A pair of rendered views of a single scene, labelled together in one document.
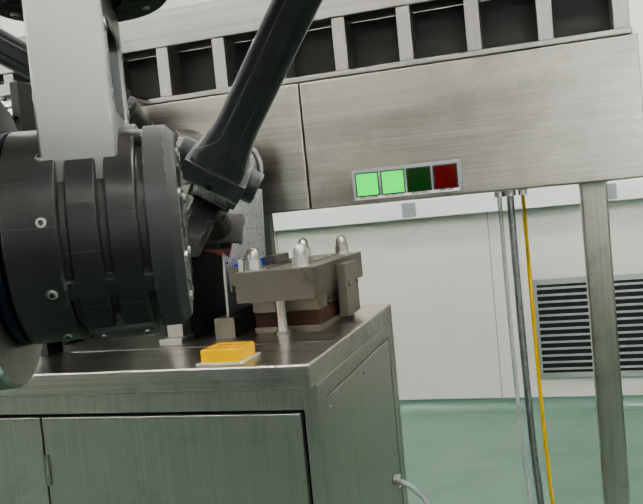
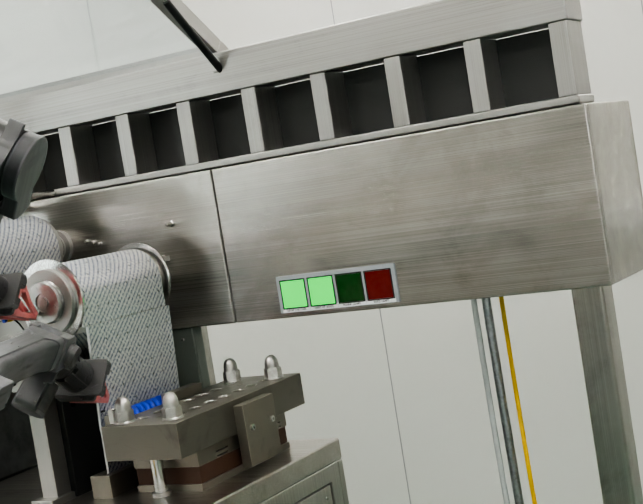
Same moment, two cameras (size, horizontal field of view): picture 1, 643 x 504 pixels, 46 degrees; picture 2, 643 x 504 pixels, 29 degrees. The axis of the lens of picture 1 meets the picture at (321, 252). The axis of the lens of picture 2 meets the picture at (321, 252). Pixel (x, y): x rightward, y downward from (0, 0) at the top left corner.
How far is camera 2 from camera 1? 0.92 m
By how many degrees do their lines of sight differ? 14
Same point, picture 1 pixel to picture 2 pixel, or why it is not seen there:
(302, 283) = (168, 441)
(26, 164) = not seen: outside the picture
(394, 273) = (543, 320)
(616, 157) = (573, 261)
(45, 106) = not seen: outside the picture
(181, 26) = (82, 102)
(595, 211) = (590, 315)
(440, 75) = (364, 158)
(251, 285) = (119, 441)
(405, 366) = (568, 458)
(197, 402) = not seen: outside the picture
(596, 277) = (598, 401)
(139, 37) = (39, 115)
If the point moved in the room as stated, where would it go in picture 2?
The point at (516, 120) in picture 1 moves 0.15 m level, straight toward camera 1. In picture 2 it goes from (454, 214) to (419, 223)
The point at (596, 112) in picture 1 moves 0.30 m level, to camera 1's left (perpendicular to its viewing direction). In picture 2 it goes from (545, 204) to (369, 230)
